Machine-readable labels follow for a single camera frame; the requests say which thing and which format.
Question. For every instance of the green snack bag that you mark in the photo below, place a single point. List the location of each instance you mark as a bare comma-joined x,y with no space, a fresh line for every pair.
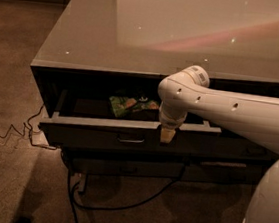
121,106

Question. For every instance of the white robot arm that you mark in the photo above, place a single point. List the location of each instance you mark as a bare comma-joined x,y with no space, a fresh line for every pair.
255,118

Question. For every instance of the dark drawer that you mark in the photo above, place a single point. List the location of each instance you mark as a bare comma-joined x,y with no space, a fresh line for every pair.
78,163
221,172
90,125
237,149

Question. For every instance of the grey drawer cabinet counter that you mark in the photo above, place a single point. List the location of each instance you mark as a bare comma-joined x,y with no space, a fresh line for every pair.
104,48

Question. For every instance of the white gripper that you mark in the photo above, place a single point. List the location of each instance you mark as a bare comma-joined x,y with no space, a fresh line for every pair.
170,122

